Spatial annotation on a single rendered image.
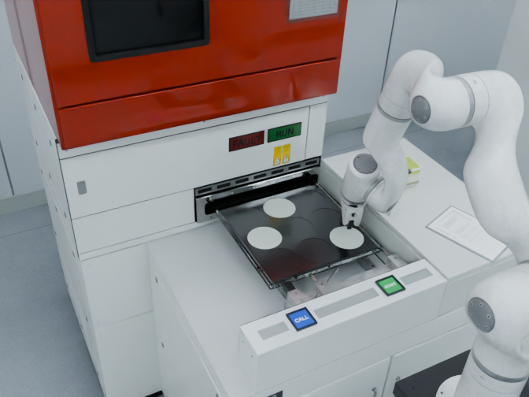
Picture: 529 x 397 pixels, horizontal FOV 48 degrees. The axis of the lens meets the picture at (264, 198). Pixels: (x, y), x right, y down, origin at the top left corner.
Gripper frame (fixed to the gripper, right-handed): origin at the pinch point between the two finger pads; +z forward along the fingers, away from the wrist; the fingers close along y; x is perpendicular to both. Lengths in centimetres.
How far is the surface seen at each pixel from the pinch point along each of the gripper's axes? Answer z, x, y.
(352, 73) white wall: 136, -37, 174
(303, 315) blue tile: -21.1, 15.7, -36.2
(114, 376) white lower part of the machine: 57, 74, -35
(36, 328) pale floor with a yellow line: 99, 119, -6
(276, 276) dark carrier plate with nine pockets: -6.9, 21.1, -20.9
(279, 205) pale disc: 6.5, 19.4, 7.9
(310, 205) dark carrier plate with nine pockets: 6.8, 9.5, 8.3
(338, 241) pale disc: -0.6, 2.5, -7.4
